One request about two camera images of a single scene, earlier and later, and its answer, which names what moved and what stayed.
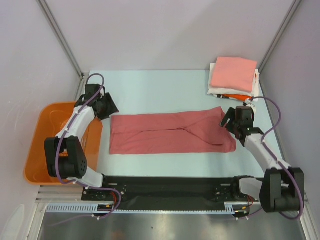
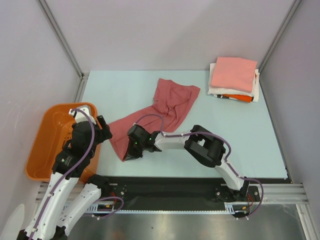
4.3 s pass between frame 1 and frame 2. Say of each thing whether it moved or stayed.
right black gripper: moved
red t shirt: moved
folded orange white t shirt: stayed
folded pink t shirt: stayed
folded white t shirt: stayed
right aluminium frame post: stayed
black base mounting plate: stayed
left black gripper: moved
